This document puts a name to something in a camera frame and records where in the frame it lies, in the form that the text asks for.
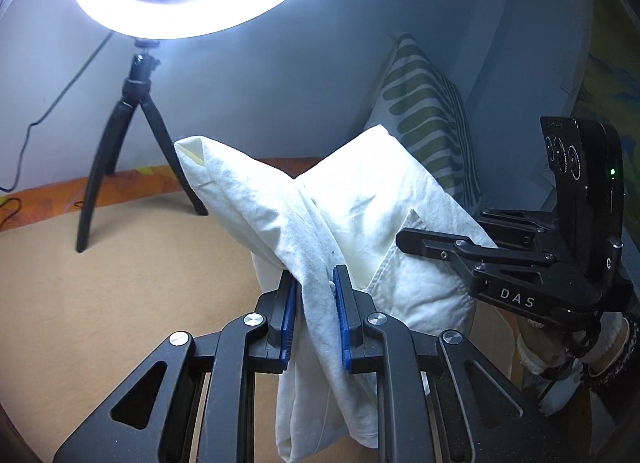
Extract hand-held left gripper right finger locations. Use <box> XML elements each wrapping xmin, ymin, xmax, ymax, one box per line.
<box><xmin>332</xmin><ymin>265</ymin><xmax>551</xmax><ymax>463</ymax></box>

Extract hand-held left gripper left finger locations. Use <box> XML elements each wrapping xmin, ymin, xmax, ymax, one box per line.
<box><xmin>52</xmin><ymin>270</ymin><xmax>301</xmax><ymax>463</ymax></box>

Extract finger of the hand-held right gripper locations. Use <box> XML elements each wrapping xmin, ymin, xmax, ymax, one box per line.
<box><xmin>395</xmin><ymin>227</ymin><xmax>556</xmax><ymax>281</ymax></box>
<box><xmin>475</xmin><ymin>209</ymin><xmax>564</xmax><ymax>252</ymax></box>

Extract white shirt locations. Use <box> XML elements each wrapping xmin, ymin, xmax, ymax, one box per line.
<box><xmin>173</xmin><ymin>124</ymin><xmax>501</xmax><ymax>463</ymax></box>

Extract person's right hand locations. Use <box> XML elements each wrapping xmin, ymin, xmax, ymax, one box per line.
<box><xmin>517</xmin><ymin>315</ymin><xmax>598</xmax><ymax>380</ymax></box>

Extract green wavy patterned pillow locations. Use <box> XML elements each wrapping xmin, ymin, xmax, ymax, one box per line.
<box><xmin>360</xmin><ymin>33</ymin><xmax>483</xmax><ymax>208</ymax></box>

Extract yellow green picture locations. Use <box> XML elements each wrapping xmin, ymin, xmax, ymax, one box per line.
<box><xmin>575</xmin><ymin>38</ymin><xmax>640</xmax><ymax>154</ymax></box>

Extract black mini tripod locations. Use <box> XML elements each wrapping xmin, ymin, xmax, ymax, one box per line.
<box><xmin>75</xmin><ymin>38</ymin><xmax>210</xmax><ymax>254</ymax></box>

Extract black ring light cable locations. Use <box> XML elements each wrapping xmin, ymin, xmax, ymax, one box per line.
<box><xmin>0</xmin><ymin>35</ymin><xmax>113</xmax><ymax>194</ymax></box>

